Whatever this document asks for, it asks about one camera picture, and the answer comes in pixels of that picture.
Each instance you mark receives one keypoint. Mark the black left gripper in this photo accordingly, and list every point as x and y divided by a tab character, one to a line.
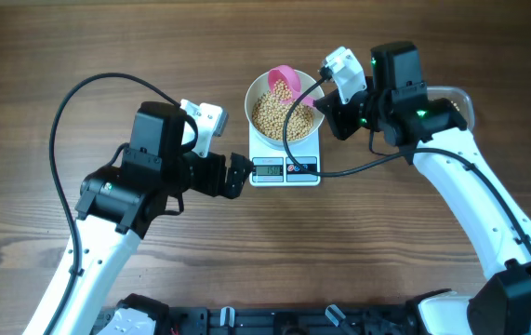
235	177

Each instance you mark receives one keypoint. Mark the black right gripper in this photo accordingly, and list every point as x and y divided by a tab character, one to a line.
332	105

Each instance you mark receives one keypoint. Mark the pink plastic measuring scoop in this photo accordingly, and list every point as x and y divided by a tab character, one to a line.
290	76

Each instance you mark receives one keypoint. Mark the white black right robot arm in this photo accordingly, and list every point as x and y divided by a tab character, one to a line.
433	136

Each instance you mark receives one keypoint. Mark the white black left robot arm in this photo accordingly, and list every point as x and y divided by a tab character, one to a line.
167	155

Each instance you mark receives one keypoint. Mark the white digital kitchen scale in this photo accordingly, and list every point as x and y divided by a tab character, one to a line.
273	168

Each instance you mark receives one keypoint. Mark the white bowl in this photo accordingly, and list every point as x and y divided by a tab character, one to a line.
260	86

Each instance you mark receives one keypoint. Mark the soybeans in white bowl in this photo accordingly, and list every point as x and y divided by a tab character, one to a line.
269	115

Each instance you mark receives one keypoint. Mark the soybeans in pink scoop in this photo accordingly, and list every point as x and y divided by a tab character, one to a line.
282	92

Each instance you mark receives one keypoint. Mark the pile of soybeans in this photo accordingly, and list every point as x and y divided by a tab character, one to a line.
455	106

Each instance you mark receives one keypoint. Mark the clear plastic bean container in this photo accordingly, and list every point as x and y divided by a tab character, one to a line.
459	98

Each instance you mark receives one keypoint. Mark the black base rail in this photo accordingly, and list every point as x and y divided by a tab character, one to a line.
333	319

